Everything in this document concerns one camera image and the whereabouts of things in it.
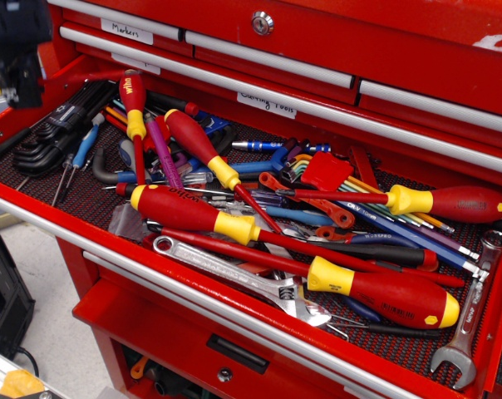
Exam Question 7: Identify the large central red screwdriver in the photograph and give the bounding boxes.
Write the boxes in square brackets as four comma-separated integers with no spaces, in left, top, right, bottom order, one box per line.
[130,185,465,288]

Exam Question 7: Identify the red tool chest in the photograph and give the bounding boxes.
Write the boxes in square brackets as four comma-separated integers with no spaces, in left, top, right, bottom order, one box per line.
[0,1,502,398]

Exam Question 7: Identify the blue metal bit driver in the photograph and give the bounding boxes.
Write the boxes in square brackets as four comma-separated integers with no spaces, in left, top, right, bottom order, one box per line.
[231,140,332,154]

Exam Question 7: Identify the right red yellow screwdriver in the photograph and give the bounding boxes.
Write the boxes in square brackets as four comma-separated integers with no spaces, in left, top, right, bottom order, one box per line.
[275,185,502,224]

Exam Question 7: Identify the chrome combination wrench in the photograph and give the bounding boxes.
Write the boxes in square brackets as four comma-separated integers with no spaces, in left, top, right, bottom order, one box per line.
[431,230,502,391]

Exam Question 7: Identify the medium red yellow screwdriver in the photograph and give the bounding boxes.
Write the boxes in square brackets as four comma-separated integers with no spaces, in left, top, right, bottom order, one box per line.
[165,109,282,234]

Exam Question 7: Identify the blue long hex key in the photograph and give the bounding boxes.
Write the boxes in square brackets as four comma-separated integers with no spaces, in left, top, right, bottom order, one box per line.
[335,201,489,281]

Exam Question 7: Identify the upright red yellow screwdriver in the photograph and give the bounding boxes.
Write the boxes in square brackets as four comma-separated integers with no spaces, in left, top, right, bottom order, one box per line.
[120,70,146,185]

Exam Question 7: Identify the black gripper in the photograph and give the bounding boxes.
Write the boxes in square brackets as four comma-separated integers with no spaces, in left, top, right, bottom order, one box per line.
[0,0,52,109]

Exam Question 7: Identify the magenta pen tool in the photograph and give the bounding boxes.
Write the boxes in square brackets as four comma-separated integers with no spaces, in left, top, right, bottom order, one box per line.
[145,113,184,189]

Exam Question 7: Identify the chrome adjustable wrench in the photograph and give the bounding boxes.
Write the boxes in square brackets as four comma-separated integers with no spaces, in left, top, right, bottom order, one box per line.
[152,235,332,327]

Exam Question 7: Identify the black box on floor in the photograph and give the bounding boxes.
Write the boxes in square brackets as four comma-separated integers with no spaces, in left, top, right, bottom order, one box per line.
[0,235,35,360]

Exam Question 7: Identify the large black hex key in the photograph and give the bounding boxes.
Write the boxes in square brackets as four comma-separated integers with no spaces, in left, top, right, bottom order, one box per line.
[92,148,119,185]

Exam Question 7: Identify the red flat stamped wrench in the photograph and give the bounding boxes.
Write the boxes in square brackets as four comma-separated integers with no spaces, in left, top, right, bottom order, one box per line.
[258,172,356,229]

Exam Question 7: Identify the white markers label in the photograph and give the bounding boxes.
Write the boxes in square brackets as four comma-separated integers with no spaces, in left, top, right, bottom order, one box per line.
[101,18,154,45]

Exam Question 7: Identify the blue precision screwdriver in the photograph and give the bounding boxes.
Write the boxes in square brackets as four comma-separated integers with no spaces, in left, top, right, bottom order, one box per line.
[61,113,105,200]

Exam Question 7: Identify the black red slim screwdriver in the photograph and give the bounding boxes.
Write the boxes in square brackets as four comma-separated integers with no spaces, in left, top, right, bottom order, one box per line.
[313,242,439,272]

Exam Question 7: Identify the thin red yellow screwdriver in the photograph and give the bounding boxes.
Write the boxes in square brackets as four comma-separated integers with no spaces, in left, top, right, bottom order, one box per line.
[0,69,125,97]

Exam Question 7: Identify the white cutting tools label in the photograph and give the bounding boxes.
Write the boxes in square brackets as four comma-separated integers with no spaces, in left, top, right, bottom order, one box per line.
[237,92,298,120]

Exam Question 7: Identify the silver cabinet lock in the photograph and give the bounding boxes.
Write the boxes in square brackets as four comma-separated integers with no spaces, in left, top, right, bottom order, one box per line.
[251,11,274,36]

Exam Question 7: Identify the large front red screwdriver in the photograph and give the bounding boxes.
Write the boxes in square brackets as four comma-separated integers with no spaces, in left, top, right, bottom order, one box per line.
[145,222,460,330]

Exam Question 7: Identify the black hex key set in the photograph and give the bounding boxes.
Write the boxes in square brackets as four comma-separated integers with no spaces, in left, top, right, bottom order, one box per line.
[12,81,117,176]

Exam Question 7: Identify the rainbow hex key set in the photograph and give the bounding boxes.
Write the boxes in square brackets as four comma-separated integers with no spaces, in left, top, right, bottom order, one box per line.
[281,152,455,234]

